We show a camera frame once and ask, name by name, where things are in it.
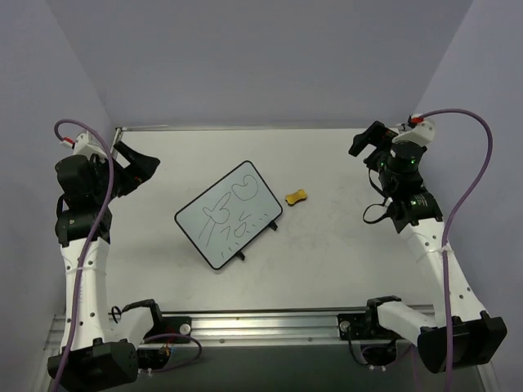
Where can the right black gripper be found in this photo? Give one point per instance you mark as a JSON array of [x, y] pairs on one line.
[[376, 144]]

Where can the aluminium mounting rail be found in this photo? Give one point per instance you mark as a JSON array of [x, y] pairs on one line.
[[231, 329]]

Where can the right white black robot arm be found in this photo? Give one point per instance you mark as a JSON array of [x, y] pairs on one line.
[[460, 332]]

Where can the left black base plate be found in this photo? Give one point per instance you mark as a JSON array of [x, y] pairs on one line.
[[180, 325]]

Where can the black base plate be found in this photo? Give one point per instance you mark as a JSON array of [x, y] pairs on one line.
[[353, 326], [180, 325]]

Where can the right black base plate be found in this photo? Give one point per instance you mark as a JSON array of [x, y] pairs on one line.
[[353, 326]]

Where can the yellow bone-shaped eraser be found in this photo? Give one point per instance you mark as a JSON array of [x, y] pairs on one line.
[[296, 197]]

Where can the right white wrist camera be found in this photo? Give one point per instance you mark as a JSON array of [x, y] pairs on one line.
[[418, 129]]

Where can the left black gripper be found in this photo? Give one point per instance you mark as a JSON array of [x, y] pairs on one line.
[[123, 171]]

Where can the small black-framed whiteboard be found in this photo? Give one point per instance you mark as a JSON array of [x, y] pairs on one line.
[[229, 215]]

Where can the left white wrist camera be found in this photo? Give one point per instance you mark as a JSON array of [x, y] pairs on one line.
[[85, 144]]

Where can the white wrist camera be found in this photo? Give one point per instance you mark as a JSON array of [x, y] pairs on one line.
[[418, 129], [85, 144]]

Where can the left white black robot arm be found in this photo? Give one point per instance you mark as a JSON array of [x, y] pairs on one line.
[[96, 354]]

